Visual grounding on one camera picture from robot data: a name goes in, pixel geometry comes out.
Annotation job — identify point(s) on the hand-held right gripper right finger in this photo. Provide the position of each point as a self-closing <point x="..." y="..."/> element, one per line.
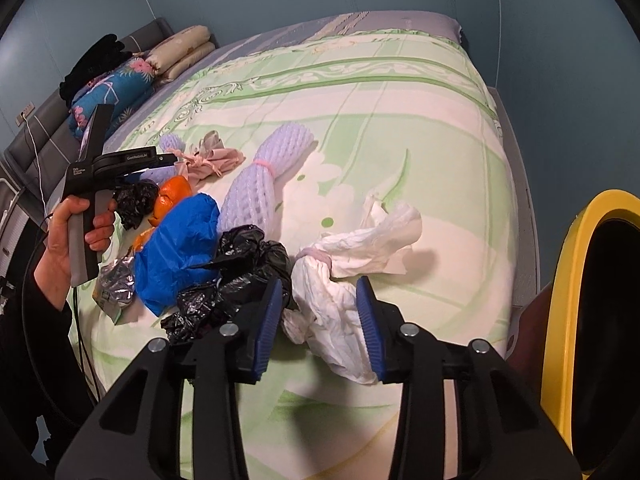
<point x="367" y="320"/>

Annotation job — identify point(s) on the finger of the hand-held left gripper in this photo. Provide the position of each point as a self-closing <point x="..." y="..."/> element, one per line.
<point x="167" y="161"/>

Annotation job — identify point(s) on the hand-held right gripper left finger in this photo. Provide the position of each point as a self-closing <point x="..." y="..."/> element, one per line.
<point x="267" y="320"/>

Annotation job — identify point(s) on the white plastic bag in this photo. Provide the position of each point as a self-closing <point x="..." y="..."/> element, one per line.
<point x="325" y="310"/>

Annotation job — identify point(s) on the pink knotted cloth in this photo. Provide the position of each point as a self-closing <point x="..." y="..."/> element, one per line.
<point x="220" y="157"/>

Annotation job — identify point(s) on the yellow rimmed waste bin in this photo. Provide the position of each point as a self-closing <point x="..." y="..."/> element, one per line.
<point x="565" y="285"/>

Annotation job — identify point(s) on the person's left forearm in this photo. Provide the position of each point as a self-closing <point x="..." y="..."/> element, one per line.
<point x="40" y="350"/>

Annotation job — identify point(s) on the person's left hand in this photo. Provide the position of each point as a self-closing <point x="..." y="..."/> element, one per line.
<point x="52" y="250"/>

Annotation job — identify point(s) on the small purple foam net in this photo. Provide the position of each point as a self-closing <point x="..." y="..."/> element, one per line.
<point x="172" y="141"/>

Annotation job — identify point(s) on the large orange peel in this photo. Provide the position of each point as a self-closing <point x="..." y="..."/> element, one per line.
<point x="172" y="192"/>

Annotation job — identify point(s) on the small black plastic bag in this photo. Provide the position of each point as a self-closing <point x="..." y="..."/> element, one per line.
<point x="135" y="200"/>

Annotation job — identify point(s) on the grey padded headboard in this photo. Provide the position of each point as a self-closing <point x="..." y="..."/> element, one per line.
<point x="50" y="125"/>

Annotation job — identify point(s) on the large black plastic bag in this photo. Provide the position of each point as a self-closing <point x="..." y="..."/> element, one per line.
<point x="250" y="255"/>

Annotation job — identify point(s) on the crinkled black plastic bag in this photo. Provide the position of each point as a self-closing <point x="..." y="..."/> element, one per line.
<point x="195" y="305"/>

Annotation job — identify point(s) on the white crumpled paper tissue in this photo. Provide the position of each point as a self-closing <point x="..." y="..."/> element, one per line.
<point x="385" y="240"/>

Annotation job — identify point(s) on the small orange peel piece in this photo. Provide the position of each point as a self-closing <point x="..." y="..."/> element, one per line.
<point x="142" y="240"/>

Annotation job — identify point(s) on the blue plastic bag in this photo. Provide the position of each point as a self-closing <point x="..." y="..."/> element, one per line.
<point x="175" y="245"/>

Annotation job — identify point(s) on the large purple foam net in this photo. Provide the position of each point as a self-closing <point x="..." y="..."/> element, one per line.
<point x="250" y="190"/>

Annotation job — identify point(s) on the black garment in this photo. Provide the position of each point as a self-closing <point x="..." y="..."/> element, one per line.
<point x="92" y="65"/>

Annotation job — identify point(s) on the silver foil wrapper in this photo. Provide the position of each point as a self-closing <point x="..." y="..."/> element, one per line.
<point x="115" y="280"/>

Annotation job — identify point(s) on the green patterned blanket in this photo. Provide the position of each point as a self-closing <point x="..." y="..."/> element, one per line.
<point x="375" y="135"/>

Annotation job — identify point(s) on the grey striped bed sheet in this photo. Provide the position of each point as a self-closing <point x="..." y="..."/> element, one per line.
<point x="350" y="22"/>

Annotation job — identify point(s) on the white wall outlet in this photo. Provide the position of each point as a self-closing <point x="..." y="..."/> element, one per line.
<point x="25" y="111"/>

